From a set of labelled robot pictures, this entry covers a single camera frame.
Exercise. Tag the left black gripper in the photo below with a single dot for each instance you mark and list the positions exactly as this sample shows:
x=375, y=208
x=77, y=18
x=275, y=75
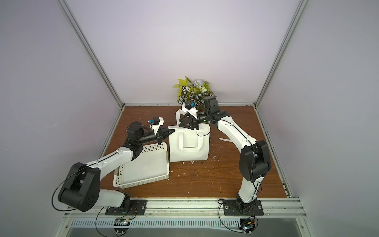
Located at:
x=159, y=137

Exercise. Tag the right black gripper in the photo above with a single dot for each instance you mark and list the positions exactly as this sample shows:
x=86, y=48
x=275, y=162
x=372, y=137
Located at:
x=193, y=120

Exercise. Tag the white insulated delivery bag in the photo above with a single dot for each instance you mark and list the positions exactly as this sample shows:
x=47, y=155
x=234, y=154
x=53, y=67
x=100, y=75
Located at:
x=189, y=145

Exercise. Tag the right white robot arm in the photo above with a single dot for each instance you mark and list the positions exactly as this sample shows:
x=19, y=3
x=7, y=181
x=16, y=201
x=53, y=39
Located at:
x=254, y=162

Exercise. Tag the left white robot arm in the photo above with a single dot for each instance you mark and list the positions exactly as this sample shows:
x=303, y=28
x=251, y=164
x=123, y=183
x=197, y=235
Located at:
x=81, y=189

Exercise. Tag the artificial potted plant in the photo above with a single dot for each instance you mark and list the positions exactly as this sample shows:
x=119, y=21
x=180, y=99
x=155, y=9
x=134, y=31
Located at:
x=193, y=92

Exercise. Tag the white perforated plastic tray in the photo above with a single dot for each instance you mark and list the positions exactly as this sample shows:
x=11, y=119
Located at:
x=152, y=165

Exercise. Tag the white strip on table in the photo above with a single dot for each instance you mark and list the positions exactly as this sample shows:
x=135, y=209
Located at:
x=224, y=139

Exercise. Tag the left connector board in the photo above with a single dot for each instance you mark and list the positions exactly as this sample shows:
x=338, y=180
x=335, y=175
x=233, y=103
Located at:
x=121, y=226

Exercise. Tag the connector board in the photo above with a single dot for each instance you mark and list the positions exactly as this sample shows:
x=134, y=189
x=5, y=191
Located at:
x=248, y=225
x=121, y=226

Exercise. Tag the right connector board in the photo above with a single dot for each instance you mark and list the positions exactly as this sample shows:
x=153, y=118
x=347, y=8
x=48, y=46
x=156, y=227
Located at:
x=248, y=225

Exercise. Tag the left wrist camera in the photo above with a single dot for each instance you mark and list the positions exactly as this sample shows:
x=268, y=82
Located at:
x=155, y=123

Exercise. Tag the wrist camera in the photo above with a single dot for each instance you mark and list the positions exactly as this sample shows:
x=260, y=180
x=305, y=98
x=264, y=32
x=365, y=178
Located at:
x=190, y=108
x=155, y=123

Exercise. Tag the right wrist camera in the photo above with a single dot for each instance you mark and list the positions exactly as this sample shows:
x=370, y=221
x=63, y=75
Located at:
x=190, y=108

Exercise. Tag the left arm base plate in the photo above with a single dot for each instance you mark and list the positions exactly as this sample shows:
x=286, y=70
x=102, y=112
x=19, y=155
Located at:
x=130, y=207

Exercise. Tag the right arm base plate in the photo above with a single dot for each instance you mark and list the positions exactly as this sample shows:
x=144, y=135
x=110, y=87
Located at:
x=234, y=207

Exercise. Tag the aluminium front rail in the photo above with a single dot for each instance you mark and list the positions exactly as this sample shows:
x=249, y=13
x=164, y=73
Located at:
x=201, y=208

